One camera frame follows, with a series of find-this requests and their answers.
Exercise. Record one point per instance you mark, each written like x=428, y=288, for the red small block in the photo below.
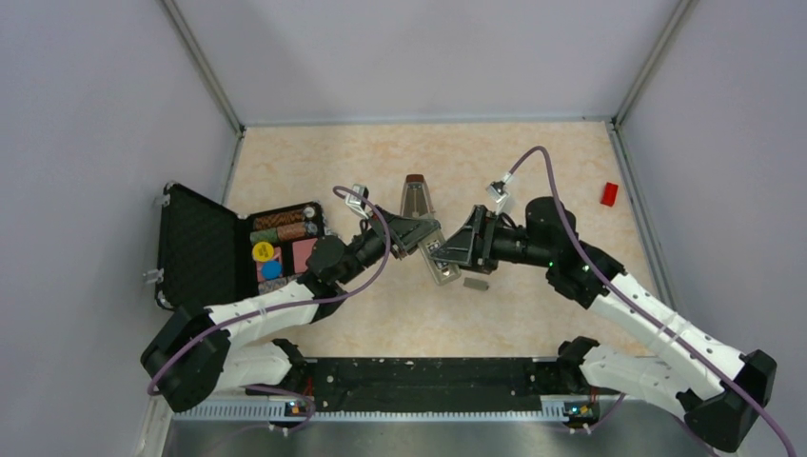
x=609, y=194

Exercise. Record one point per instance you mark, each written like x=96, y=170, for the pink card deck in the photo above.
x=293, y=257

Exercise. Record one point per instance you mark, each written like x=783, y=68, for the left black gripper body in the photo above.
x=395, y=248

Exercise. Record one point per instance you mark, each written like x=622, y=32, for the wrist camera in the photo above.
x=498, y=191
x=355, y=200

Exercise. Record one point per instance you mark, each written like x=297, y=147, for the grey battery compartment cover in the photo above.
x=476, y=284

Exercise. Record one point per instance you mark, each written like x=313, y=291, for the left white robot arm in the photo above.
x=212, y=349

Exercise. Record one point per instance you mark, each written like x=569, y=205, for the black poker chip case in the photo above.
x=204, y=251

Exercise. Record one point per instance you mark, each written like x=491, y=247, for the yellow round chip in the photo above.
x=263, y=252

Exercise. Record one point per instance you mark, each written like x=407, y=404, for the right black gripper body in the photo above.
x=487, y=261

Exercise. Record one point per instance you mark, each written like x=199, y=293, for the blue round chip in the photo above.
x=271, y=270

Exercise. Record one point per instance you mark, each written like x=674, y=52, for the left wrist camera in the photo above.
x=355, y=200

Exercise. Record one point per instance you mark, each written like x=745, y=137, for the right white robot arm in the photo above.
x=716, y=390

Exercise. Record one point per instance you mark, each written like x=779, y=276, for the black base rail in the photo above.
x=346, y=389

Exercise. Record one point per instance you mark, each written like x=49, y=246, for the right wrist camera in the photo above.
x=498, y=191

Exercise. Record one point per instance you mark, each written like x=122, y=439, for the white remote control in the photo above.
x=442, y=273

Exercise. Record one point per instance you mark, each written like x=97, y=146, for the brown wooden metronome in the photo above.
x=416, y=200

